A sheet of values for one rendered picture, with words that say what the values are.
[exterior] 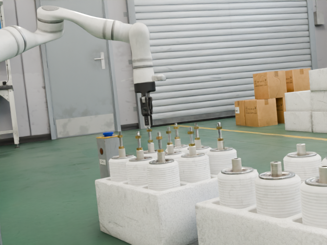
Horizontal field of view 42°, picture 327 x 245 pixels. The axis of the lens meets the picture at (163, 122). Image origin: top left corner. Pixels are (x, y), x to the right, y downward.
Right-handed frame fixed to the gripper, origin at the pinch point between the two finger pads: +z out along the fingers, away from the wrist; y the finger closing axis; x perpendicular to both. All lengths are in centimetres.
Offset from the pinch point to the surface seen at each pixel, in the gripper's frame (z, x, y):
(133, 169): 12.9, -3.3, 20.7
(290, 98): 4, 101, -263
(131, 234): 32.0, -5.6, 23.4
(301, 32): -94, 193, -599
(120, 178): 16.9, -9.3, 12.1
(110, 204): 24.8, -13.1, 14.5
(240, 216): 18, 25, 60
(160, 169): 12.0, 6.2, 30.2
